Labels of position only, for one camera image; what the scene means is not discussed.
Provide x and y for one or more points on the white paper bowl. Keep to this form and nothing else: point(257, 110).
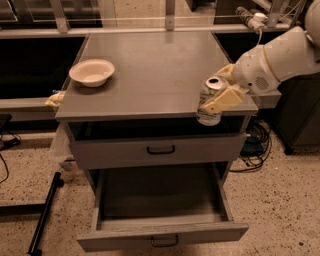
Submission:
point(92, 73)

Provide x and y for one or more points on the green 7up soda can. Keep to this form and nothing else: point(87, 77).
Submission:
point(208, 113)

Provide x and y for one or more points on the grey upper drawer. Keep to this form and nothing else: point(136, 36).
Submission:
point(117, 153)

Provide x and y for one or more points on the white power strip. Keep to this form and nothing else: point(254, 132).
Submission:
point(254, 21)

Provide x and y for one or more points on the grey open lower drawer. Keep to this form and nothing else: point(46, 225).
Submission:
point(160, 206)

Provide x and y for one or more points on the grey drawer cabinet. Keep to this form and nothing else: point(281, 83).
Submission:
point(154, 92)

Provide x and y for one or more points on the black floor stand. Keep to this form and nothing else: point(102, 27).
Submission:
point(42, 209)

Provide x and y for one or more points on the clear plastic bag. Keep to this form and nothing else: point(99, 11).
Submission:
point(60, 148)

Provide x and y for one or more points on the metal frame rail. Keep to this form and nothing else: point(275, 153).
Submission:
point(268, 100)

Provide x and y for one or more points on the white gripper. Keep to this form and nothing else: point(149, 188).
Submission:
point(252, 70)

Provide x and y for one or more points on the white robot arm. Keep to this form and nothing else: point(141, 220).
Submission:
point(295, 52)

